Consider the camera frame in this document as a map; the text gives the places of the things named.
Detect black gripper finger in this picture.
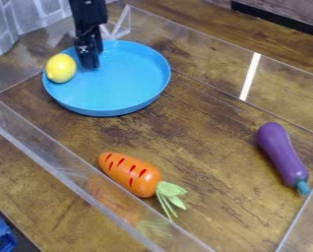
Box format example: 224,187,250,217
73,28,104,70

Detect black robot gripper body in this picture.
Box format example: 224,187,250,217
68,0,108,33

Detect yellow toy lemon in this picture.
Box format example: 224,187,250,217
45,53,76,83

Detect round blue tray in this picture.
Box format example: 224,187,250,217
41,40,171,117

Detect white curtain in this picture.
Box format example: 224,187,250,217
0,0,72,55

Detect orange toy carrot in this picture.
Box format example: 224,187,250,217
97,152,187,219

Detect black baseboard strip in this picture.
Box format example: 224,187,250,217
230,0,313,35

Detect purple toy eggplant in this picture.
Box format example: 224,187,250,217
256,122,310,195

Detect blue box corner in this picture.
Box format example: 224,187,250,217
0,218,17,252

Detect clear acrylic enclosure wall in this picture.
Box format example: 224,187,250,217
0,0,313,252

